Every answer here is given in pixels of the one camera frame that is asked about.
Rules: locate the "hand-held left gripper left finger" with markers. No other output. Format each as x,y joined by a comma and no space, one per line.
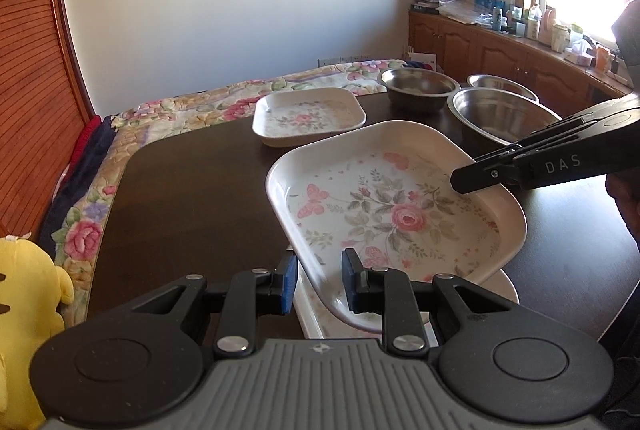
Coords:
289,285

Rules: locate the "clear plastic bags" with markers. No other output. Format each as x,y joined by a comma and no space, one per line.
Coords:
465,10

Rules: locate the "small floral rectangular plate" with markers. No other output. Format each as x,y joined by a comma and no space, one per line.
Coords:
305,118

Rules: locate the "medium steel bowl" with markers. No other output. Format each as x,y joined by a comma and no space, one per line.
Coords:
417,85

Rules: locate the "white paper carton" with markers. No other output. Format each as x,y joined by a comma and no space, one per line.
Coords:
422,59

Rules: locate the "large floral rectangular plate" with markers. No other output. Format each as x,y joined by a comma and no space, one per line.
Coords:
375,210

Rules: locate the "large steel bowl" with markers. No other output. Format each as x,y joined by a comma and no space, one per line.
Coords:
495,115

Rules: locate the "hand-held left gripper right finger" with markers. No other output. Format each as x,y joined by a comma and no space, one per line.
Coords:
351,282

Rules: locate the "row of bottles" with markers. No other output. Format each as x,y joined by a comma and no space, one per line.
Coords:
550,30

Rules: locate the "person's right forearm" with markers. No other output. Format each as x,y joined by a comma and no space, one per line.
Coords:
625,210

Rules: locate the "person's dark jacket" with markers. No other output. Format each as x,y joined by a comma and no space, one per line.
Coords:
630,40

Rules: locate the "row of wall sockets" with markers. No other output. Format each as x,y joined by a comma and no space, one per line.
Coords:
332,59

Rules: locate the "yellow plush toy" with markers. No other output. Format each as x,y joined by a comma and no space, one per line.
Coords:
25,290

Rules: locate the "medium floral rectangular plate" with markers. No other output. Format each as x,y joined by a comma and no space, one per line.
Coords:
325,310

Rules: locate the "floral blanket with navy border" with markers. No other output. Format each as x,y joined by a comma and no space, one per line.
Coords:
150,110

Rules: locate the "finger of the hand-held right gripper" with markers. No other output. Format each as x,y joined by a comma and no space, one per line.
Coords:
590,120
480,175

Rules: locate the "small steel bowl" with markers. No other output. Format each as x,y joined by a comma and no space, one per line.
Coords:
500,84

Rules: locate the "wooden cabinet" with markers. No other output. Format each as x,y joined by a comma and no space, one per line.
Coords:
500,55

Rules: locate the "wooden louvered wardrobe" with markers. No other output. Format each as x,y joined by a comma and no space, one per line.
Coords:
30,60

